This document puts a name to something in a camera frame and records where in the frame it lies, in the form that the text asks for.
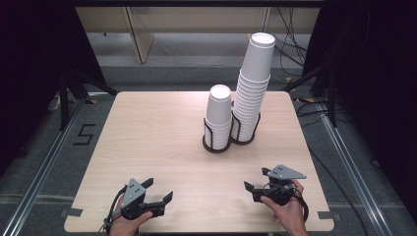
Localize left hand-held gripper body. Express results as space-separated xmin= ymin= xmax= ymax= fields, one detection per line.
xmin=120 ymin=178 xmax=166 ymax=221

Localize aluminium floor rail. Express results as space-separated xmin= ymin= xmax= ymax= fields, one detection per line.
xmin=0 ymin=97 xmax=89 ymax=236
xmin=316 ymin=104 xmax=394 ymax=236

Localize black wire cup holder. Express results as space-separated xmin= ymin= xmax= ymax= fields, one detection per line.
xmin=202 ymin=117 xmax=234 ymax=154
xmin=230 ymin=110 xmax=263 ymax=146

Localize tall stack of paper cups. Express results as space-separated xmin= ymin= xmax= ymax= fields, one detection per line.
xmin=230 ymin=31 xmax=276 ymax=143

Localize black curtain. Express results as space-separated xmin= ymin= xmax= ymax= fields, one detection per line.
xmin=301 ymin=0 xmax=417 ymax=227
xmin=0 ymin=0 xmax=107 ymax=178

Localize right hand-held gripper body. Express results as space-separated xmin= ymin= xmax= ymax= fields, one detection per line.
xmin=254 ymin=163 xmax=308 ymax=207

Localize person's left hand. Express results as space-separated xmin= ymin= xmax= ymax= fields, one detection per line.
xmin=108 ymin=211 xmax=154 ymax=236

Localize left hand-held gripper cable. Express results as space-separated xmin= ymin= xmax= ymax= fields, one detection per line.
xmin=103 ymin=185 xmax=129 ymax=234

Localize short stack of paper cups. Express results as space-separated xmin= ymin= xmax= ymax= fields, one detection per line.
xmin=204 ymin=84 xmax=234 ymax=150

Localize black floor cable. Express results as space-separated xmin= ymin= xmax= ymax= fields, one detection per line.
xmin=294 ymin=99 xmax=370 ymax=236

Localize beige wooden cabinet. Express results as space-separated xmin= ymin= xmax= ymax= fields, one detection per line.
xmin=75 ymin=6 xmax=321 ymax=65

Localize bundle of black cables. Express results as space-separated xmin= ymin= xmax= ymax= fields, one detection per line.
xmin=262 ymin=6 xmax=309 ymax=68

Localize person's right hand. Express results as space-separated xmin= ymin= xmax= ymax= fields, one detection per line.
xmin=260 ymin=179 xmax=309 ymax=236

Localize hand-held gripper cable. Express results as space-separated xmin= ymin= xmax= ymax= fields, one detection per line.
xmin=293 ymin=188 xmax=310 ymax=224
xmin=103 ymin=185 xmax=129 ymax=234

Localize right hand-held gripper cable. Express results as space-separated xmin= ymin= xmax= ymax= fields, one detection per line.
xmin=293 ymin=188 xmax=310 ymax=224

